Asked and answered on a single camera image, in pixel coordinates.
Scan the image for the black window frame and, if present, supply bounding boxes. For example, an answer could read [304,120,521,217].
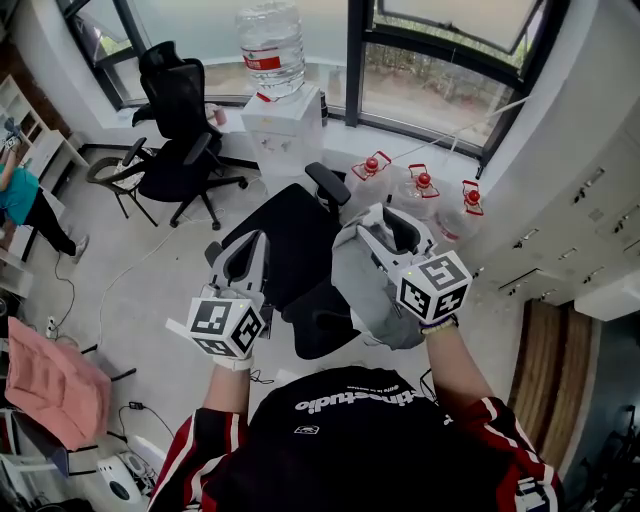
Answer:
[53,0,572,167]

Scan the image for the grey clothes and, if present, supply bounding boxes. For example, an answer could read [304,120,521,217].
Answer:
[330,201,432,352]

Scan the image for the pink quilted cushion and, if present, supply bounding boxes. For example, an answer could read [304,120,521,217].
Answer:
[4,315,113,452]

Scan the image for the black floor cable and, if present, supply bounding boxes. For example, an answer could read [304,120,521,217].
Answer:
[48,251,77,342]

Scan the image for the person's black red-striped shirt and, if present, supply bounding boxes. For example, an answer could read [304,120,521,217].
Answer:
[148,365,565,512]

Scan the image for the large clear water bottle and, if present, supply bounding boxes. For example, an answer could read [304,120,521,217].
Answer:
[235,1,307,104]

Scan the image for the white bookshelf desk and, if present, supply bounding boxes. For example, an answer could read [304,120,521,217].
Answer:
[0,74,90,261]

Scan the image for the white water dispenser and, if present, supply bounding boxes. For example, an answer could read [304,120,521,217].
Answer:
[240,83,326,195]

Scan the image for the black metal stand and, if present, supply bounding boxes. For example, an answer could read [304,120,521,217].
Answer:
[78,343,138,384]

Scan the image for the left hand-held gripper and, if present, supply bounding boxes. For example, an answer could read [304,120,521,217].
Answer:
[165,229,274,360]

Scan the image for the black armrest office chair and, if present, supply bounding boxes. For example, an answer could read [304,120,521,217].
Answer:
[204,161,362,361]

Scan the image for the white round appliance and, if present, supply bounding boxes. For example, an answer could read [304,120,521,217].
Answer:
[95,451,147,507]

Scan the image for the person's left forearm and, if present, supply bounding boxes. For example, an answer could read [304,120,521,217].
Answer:
[201,367,252,417]

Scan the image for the white floor cable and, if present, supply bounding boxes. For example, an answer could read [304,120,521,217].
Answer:
[96,208,227,347]

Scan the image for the grey metal lockers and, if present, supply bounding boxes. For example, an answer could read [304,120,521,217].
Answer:
[460,117,640,307]

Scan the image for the beaded wrist bracelet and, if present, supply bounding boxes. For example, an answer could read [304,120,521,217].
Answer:
[418,314,461,337]

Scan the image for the black headrest office chair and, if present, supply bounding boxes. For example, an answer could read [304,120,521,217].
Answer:
[131,40,250,232]

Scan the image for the white window pole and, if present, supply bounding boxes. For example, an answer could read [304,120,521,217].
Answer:
[388,93,532,162]

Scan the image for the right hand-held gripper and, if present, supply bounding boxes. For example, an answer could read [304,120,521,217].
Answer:
[356,206,474,326]

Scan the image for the wooden panel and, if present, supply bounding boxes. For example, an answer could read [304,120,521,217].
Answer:
[506,298,595,472]

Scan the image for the small dark chair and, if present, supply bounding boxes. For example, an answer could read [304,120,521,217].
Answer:
[85,155,160,229]

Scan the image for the person's right forearm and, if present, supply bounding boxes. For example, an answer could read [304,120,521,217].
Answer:
[423,324,495,407]

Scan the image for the empty red-capped water bottle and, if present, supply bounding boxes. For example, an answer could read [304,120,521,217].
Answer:
[344,150,394,224]
[391,163,442,222]
[433,179,486,247]

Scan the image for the white wrist strap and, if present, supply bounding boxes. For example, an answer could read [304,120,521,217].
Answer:
[211,353,256,372]

